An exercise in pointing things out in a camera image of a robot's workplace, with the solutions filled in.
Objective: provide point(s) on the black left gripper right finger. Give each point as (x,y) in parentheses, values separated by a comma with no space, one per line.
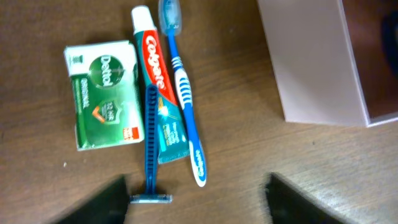
(288,204)

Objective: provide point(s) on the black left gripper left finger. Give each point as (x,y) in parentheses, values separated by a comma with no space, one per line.
(108,206)

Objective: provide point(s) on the blue white toothbrush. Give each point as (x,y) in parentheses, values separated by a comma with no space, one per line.
(170,18)

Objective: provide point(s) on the teal Listerine mouthwash bottle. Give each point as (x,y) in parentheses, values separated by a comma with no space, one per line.
(389,40)

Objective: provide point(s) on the green Dettol soap pack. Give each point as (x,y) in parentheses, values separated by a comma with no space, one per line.
(105,84)

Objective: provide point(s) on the Colgate toothpaste tube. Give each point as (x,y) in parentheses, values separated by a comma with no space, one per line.
(173,144)

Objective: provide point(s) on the blue disposable razor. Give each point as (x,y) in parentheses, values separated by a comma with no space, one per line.
(150,194)

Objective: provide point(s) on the pink white open box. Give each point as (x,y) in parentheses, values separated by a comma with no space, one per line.
(328,61)

